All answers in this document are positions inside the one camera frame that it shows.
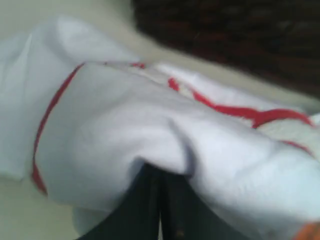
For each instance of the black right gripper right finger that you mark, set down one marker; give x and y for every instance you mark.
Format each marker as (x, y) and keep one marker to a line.
(184, 216)

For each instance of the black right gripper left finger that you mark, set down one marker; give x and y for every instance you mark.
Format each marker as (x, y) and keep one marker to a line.
(138, 215)

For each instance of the white t-shirt red lettering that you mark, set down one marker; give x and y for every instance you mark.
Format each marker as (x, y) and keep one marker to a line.
(81, 116)

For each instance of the dark brown wicker basket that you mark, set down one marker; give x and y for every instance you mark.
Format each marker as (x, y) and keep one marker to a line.
(277, 40)

